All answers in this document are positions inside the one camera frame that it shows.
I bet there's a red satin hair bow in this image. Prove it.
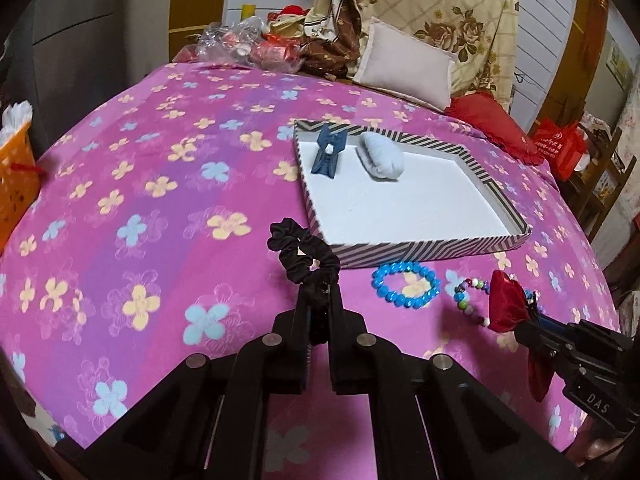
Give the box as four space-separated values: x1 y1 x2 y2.
487 270 557 404

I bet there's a blue denim hair clip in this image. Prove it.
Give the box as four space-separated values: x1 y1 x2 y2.
310 124 350 180

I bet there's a black scrunchie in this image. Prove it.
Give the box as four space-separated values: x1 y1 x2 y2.
267 218 342 307

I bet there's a multicolour bead bracelet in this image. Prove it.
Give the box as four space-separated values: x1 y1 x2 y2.
453 276 545 329

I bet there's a light blue scrunchie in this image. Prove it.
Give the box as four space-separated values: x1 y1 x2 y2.
355 131 405 181

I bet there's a red shopping bag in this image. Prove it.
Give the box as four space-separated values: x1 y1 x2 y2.
530 117 589 182

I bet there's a pink floral bedsheet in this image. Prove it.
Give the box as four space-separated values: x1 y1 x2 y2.
0 57 625 463

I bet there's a red cushion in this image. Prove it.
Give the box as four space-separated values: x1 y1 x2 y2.
444 91 547 166

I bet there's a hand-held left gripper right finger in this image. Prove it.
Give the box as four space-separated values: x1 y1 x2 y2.
326 284 583 480

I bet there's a wooden chair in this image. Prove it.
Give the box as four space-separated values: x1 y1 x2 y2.
564 122 637 243

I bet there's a beige pillow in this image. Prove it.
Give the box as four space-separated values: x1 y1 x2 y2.
352 17 457 114

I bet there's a grey cabinet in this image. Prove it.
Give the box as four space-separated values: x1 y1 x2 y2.
10 0 177 116

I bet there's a blue bead bracelet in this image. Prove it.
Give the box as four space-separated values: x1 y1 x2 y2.
371 261 442 310

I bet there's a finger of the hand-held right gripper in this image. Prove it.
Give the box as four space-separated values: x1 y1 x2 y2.
514 321 577 362
530 305 576 335

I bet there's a striped cardboard tray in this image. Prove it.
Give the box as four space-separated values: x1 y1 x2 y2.
292 119 532 269

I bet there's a red stuffed toy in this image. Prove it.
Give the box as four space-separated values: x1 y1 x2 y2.
252 5 312 74

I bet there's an orange plastic basket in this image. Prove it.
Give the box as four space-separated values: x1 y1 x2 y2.
0 121 45 255

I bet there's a clear plastic bag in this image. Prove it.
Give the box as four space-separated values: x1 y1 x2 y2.
195 16 267 69

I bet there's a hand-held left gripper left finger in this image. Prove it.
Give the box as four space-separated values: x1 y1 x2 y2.
65 284 322 480

